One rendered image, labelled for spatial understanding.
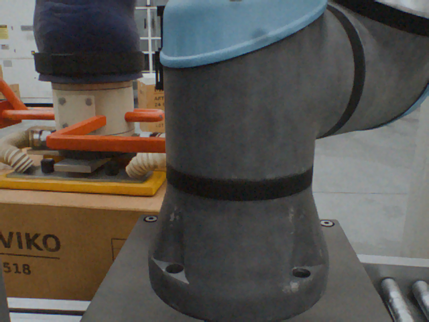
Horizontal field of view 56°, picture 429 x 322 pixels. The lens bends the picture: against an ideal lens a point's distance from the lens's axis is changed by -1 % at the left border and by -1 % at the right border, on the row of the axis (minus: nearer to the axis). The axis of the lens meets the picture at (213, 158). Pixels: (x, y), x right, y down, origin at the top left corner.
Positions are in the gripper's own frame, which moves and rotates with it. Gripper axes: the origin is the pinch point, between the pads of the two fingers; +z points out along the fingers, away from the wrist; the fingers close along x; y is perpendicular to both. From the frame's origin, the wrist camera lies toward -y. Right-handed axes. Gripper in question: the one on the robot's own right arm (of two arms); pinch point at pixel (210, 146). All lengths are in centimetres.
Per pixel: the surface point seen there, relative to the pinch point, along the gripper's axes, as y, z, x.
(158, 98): 63, 20, -197
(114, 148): 14.6, 0.7, 1.0
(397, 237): -96, 108, -198
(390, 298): -44, 54, -46
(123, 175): 20.2, 10.9, -16.1
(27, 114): 44, 0, -23
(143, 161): 15.3, 7.2, -14.3
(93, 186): 24.6, 11.8, -11.7
